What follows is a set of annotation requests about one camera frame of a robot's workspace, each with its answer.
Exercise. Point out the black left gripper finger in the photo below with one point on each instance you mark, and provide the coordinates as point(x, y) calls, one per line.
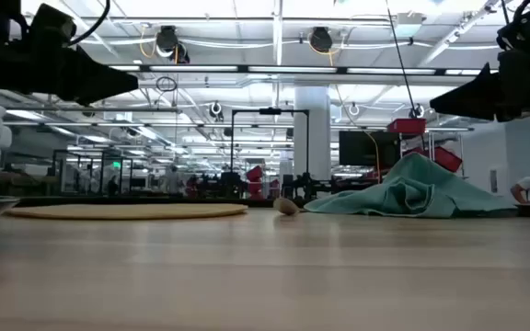
point(99, 83)

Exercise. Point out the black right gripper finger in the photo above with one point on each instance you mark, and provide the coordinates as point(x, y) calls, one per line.
point(472, 99)

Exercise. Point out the teal cloth napkin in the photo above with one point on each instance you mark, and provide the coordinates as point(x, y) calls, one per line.
point(412, 193)

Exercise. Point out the round woven straw placemat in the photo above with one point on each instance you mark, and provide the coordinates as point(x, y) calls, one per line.
point(127, 211)

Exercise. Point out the metal rack shelf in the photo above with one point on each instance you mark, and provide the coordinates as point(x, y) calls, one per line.
point(430, 138)

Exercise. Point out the red plastic storage bin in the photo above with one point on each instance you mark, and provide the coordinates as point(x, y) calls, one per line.
point(446, 159)
point(254, 174)
point(406, 125)

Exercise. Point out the black monitor screen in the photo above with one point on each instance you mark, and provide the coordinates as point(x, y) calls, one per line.
point(361, 149)

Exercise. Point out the silver metal spoon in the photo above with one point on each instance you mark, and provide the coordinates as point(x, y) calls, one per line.
point(285, 206)

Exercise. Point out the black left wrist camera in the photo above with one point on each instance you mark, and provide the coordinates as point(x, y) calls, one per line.
point(53, 25)

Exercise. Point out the black gantry frame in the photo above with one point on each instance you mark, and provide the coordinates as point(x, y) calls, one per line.
point(269, 110)

